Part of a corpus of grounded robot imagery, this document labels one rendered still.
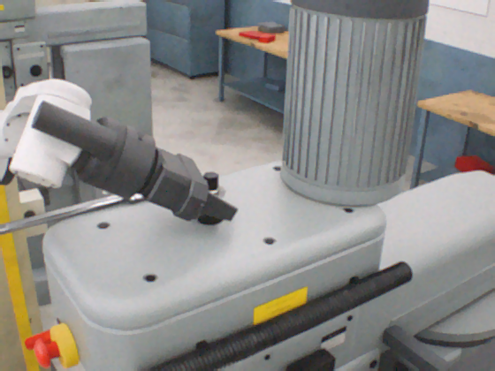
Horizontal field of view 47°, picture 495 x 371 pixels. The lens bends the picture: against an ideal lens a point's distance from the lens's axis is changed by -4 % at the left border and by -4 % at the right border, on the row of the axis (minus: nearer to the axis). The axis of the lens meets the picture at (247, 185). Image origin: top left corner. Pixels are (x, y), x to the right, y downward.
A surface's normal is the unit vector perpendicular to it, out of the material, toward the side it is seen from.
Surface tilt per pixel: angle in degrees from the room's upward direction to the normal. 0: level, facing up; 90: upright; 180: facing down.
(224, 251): 0
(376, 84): 90
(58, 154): 64
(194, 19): 90
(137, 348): 90
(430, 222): 0
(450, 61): 90
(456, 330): 0
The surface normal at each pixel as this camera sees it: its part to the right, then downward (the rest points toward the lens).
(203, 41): 0.57, 0.37
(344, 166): -0.13, 0.44
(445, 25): -0.82, 0.23
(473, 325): 0.03, -0.90
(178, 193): 0.31, 0.43
